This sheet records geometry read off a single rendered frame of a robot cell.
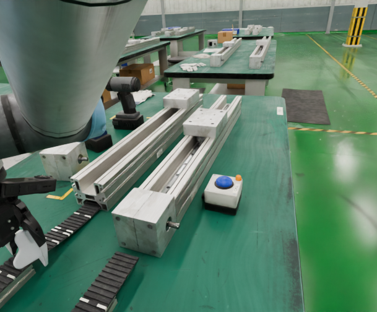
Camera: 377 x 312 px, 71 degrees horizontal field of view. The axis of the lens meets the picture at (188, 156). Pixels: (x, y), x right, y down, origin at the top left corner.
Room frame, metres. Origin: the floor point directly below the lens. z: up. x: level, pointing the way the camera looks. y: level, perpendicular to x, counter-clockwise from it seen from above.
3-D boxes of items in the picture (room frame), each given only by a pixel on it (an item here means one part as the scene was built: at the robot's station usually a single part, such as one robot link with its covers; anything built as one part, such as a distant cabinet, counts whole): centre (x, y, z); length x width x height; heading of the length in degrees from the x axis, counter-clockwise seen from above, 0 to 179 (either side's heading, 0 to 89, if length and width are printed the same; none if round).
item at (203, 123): (0.85, -0.07, 0.87); 0.16 x 0.11 x 0.07; 158
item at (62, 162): (0.73, 0.37, 0.83); 0.11 x 0.10 x 0.10; 80
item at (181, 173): (0.85, -0.07, 0.82); 0.80 x 0.10 x 0.09; 158
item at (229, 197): (0.54, -0.08, 0.81); 0.10 x 0.08 x 0.06; 68
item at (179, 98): (1.15, 0.01, 0.87); 0.16 x 0.11 x 0.07; 158
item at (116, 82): (1.11, 0.28, 0.89); 0.20 x 0.08 x 0.22; 74
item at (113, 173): (0.92, 0.11, 0.82); 0.80 x 0.10 x 0.09; 158
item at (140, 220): (0.43, 0.09, 0.83); 0.12 x 0.09 x 0.10; 68
